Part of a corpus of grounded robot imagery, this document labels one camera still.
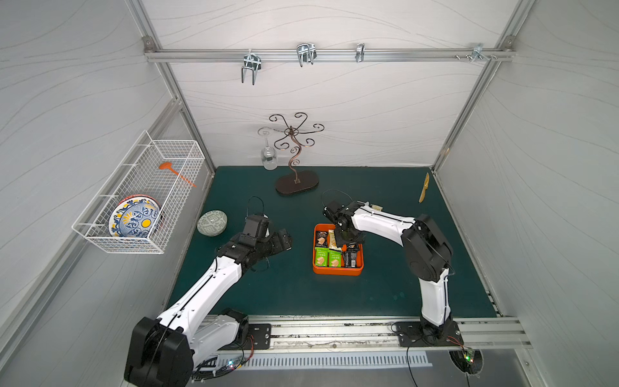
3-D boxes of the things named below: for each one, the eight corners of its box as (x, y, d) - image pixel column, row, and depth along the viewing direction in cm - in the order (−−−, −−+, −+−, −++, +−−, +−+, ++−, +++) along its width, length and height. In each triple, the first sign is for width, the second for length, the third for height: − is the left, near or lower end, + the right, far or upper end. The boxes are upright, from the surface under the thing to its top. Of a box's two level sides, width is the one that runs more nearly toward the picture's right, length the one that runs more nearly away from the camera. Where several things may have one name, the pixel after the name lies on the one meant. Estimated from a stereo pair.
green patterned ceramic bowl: (197, 240, 98) (192, 233, 94) (206, 216, 105) (201, 209, 101) (226, 240, 98) (222, 233, 94) (232, 217, 105) (229, 210, 101)
